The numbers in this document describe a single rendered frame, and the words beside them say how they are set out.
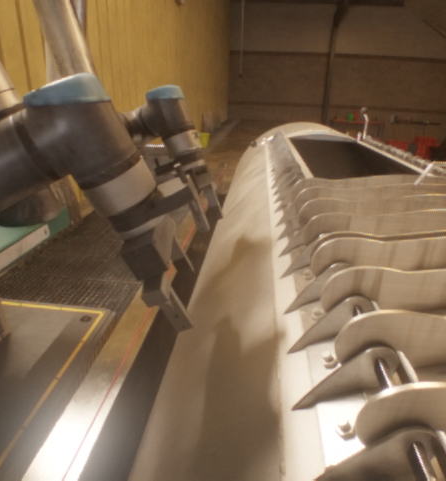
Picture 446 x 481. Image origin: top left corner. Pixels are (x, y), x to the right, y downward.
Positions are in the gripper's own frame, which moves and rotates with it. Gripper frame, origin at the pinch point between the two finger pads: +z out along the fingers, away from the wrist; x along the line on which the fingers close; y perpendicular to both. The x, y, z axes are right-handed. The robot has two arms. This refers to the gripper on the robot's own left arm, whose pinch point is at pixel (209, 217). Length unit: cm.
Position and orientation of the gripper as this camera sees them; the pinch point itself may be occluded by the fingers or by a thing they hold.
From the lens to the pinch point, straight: 86.3
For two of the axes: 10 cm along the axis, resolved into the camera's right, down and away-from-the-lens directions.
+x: 2.5, -2.8, 9.3
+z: 3.4, 9.2, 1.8
